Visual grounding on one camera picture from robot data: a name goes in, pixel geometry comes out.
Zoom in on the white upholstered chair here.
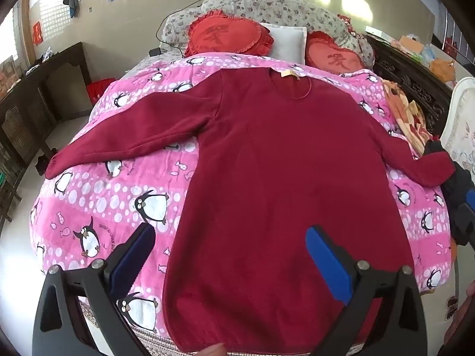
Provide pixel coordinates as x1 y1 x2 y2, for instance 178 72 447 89
441 77 475 175

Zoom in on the dark carved wooden headboard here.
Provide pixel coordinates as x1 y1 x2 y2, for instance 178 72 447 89
365 33 455 138

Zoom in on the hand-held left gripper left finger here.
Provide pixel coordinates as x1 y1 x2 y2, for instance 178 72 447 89
33 222 156 356

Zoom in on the pink penguin print blanket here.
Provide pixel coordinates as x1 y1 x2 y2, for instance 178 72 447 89
30 53 459 342

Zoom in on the orange printed blanket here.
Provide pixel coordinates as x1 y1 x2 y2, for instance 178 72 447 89
382 78 435 156

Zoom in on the black cable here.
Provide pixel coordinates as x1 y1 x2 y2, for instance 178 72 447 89
156 5 206 50

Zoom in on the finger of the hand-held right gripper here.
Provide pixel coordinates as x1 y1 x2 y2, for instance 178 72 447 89
451 189 475 247

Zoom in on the person's right forearm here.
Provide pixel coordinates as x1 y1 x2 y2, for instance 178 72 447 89
443 280 475 345

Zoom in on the printed cardboard box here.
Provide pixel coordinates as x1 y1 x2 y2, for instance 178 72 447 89
0 56 23 95

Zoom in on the red bag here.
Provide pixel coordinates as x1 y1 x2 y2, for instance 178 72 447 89
86 79 116 106

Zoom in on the white pillow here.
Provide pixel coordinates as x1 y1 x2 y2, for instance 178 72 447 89
260 23 308 63

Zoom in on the dark clothes pile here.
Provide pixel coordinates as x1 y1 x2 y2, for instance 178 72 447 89
423 139 475 245

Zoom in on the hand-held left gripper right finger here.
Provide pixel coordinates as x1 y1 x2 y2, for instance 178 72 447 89
305 225 429 356

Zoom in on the orange bag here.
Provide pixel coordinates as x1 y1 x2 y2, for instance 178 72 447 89
430 57 457 82

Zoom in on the dark wooden cabinet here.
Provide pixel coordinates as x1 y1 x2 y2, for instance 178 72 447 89
0 42 93 231

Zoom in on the red heart pillow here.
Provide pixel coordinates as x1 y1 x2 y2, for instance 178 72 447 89
184 10 275 58
305 31 366 75

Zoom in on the dark red sweater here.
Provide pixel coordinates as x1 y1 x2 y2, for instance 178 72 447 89
45 67 456 353

